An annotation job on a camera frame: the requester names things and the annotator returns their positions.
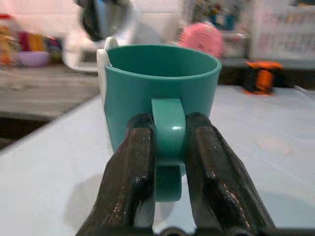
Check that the pink round fan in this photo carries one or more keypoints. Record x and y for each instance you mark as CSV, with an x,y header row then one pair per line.
x,y
203,39

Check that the teal and white mug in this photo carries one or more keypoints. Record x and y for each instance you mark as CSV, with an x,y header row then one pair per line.
x,y
160,83

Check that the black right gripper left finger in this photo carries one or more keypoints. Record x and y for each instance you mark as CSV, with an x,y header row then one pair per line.
x,y
128,172

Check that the colourful packets on counter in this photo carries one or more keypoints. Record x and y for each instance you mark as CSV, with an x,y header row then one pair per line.
x,y
22,41

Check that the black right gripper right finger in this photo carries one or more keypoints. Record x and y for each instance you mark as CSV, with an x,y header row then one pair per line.
x,y
216,177

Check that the white kitchen appliance with bowl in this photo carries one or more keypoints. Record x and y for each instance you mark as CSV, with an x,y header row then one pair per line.
x,y
103,37

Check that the orange and black container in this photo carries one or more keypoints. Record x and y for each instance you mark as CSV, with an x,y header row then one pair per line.
x,y
262,77

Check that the purple bowl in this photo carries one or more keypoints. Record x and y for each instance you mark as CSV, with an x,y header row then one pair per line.
x,y
33,58

